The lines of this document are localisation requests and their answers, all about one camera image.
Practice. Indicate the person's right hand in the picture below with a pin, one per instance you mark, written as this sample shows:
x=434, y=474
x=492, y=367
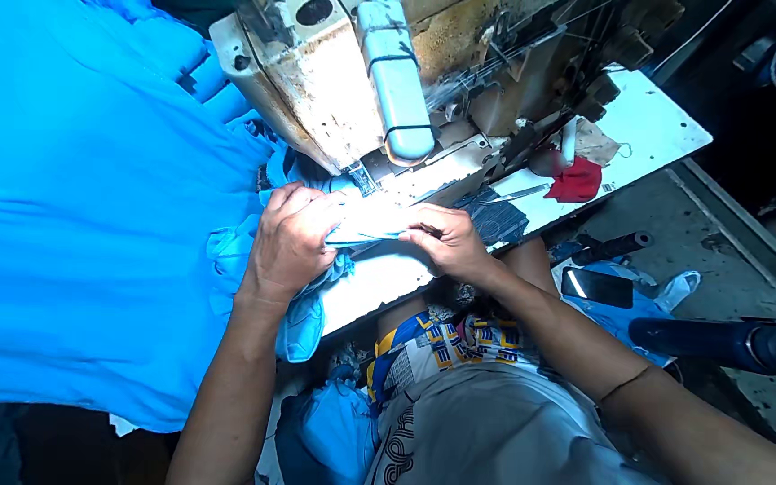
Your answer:
x=465, y=249

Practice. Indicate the person's left hand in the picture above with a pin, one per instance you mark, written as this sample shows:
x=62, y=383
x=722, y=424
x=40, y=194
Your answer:
x=294, y=242

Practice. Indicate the person's right fingers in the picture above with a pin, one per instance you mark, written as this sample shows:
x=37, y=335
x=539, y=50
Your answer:
x=442, y=219

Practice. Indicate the person's left fingers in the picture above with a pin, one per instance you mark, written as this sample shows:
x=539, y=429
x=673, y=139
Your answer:
x=317, y=205

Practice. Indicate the person's right thumb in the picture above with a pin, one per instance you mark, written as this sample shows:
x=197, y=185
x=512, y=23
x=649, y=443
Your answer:
x=421, y=240

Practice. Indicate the light blue garment piece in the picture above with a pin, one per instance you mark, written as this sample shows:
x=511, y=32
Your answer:
x=374, y=226

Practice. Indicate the person's left forearm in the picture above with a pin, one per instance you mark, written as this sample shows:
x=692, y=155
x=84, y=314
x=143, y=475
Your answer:
x=233, y=391

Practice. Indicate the person's right forearm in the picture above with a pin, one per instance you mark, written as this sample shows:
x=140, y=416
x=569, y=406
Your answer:
x=583, y=343

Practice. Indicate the dark patterned fabric piece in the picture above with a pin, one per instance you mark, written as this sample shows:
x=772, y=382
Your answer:
x=496, y=219

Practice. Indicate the silver metal tweezers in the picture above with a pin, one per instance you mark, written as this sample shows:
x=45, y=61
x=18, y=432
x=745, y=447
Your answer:
x=523, y=193

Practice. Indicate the person's legs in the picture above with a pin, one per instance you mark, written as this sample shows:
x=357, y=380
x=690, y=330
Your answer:
x=421, y=354

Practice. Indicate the beige industrial sewing machine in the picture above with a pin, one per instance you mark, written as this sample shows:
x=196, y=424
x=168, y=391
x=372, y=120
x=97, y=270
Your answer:
x=327, y=81

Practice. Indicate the capsule lamp with black ties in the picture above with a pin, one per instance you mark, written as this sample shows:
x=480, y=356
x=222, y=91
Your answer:
x=398, y=87

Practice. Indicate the red cloth piece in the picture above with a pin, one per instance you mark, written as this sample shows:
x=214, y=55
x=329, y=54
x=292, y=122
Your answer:
x=575, y=180

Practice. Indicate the white cylindrical tube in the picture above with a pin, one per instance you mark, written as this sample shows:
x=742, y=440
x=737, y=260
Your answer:
x=568, y=140

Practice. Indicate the black smartphone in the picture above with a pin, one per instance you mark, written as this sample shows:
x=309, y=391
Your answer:
x=597, y=287

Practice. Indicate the beige cloth scrap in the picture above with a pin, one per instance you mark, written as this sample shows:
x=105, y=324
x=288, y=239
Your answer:
x=595, y=143

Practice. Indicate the black cylinder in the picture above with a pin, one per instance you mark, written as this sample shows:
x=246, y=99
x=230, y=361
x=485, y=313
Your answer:
x=611, y=248

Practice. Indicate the person's body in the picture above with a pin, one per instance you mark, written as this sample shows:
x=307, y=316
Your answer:
x=502, y=424

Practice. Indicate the blue cloth bundle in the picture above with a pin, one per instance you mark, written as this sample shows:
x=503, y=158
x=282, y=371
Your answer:
x=341, y=424

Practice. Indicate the blue plastic sheet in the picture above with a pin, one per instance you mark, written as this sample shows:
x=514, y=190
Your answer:
x=617, y=320

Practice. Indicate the pile of blue garments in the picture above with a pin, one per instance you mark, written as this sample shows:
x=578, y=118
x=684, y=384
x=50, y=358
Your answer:
x=166, y=50

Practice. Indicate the large bright blue fabric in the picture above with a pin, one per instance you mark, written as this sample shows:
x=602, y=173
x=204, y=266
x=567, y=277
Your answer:
x=91, y=222

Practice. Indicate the white sewing table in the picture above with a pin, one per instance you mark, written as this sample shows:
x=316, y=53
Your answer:
x=654, y=121

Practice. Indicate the dark blue bottle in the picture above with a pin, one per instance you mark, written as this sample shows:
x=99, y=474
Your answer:
x=698, y=340

